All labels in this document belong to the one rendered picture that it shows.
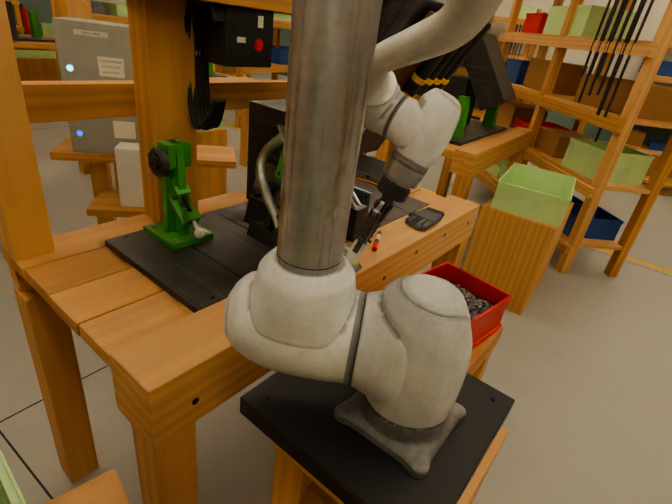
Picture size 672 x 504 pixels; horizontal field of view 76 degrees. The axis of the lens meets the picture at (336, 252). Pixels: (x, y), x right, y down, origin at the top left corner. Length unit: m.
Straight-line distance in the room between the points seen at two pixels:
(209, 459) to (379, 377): 1.26
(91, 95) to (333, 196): 0.92
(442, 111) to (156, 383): 0.76
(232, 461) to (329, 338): 1.25
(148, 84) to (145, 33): 0.12
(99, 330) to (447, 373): 0.70
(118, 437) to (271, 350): 1.36
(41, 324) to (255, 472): 0.90
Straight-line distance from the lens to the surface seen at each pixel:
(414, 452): 0.76
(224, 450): 1.87
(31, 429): 2.10
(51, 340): 1.47
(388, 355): 0.64
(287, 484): 0.90
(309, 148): 0.53
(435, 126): 0.95
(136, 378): 0.86
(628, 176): 3.86
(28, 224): 1.28
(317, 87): 0.52
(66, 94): 1.33
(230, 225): 1.38
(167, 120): 1.36
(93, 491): 0.87
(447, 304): 0.64
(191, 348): 0.91
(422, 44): 0.76
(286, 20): 7.05
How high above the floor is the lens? 1.49
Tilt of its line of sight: 28 degrees down
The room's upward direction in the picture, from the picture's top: 8 degrees clockwise
